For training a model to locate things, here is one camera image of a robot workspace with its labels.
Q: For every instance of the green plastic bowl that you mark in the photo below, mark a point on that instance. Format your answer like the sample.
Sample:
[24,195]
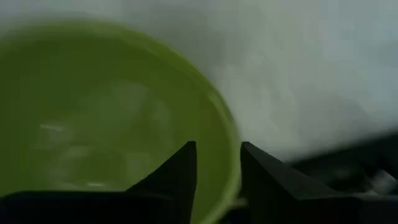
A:
[102,102]

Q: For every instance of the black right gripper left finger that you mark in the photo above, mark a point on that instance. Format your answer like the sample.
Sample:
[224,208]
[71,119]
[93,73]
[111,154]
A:
[177,177]

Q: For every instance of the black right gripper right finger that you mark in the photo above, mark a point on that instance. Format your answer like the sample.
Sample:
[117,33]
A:
[267,183]

